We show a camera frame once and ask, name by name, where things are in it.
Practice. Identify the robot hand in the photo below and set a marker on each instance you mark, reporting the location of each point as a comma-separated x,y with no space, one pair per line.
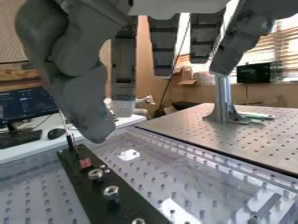
74,66

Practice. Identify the large steel nut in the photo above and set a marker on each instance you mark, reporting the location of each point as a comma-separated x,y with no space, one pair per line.
94,173

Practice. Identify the medium steel nut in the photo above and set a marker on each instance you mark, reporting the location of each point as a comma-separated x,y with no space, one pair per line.
110,191

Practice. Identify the small steel nut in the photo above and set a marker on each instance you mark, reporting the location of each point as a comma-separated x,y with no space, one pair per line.
138,221

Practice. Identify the computer screen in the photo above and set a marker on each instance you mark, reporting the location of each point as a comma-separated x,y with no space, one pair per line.
27,105

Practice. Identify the small white jointed device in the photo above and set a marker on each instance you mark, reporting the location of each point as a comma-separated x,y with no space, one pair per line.
144,100

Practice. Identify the black mouse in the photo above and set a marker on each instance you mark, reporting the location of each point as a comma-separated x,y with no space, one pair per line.
56,133

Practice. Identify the thin stick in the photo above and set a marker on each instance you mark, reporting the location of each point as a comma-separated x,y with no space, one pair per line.
69,141

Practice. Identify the black keyboard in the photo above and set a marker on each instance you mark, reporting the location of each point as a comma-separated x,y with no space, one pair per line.
20,138

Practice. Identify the white desk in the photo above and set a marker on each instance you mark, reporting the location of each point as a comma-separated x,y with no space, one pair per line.
40,146

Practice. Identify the cardboard box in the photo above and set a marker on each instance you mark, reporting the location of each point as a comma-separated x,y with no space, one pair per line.
187,76

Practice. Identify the small red piece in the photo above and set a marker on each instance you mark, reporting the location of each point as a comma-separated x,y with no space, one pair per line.
85,162

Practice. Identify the black plate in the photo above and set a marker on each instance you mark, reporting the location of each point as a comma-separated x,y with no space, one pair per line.
80,176

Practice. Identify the metal column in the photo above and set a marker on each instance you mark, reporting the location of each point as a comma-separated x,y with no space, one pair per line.
223,100

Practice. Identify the black box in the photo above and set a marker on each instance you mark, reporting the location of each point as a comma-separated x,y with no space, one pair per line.
259,72

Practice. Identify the clear box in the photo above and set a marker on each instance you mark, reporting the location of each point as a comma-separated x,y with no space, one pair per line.
213,160

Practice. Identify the small square metal bracket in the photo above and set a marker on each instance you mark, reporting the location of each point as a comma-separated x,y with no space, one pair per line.
128,154

